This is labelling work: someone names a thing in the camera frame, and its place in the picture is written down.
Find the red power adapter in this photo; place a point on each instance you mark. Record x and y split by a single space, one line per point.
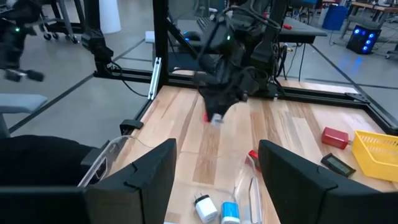
334 137

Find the red rectangular block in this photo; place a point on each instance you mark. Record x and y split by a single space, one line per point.
253 155

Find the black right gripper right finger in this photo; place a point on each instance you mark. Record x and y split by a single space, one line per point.
304 196

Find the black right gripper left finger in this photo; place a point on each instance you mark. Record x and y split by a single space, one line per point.
130 196

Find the black computer mouse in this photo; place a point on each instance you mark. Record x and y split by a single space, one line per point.
192 36

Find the white round pillar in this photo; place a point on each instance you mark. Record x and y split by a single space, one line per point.
110 15

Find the clear plastic bin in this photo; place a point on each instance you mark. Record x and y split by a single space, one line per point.
245 186

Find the grey wheeled cart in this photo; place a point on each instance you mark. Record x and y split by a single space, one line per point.
63 18

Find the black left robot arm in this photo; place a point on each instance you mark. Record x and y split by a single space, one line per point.
267 46

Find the black digital thermometer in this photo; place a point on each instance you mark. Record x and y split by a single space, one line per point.
337 165

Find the wood-top grey workbench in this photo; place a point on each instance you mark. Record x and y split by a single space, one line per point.
367 7

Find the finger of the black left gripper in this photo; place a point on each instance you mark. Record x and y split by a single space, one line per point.
230 109
209 107

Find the black frame-mounted device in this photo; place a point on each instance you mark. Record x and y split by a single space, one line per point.
96 43

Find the silver frame bracket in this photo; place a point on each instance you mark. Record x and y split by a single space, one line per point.
155 77

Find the black table clamp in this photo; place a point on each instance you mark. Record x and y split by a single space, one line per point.
130 124

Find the black aluminium table frame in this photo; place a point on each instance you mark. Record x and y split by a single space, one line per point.
311 92

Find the black computer tower blue lights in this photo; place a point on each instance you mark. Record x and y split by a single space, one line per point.
363 39

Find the blue waste bin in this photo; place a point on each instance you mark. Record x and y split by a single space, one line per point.
335 18

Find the grey office chair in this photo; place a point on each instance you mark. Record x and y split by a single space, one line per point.
21 102

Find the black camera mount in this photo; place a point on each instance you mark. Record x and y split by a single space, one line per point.
37 158

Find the yellow plastic basket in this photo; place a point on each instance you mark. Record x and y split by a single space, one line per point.
376 161

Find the black background robot arm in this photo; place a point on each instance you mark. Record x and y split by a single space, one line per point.
12 43

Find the blue USB wall charger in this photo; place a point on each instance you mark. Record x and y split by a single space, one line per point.
230 213

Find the black desk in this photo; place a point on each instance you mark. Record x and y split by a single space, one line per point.
298 31

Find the white USB wall charger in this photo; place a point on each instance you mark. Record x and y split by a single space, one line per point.
206 210

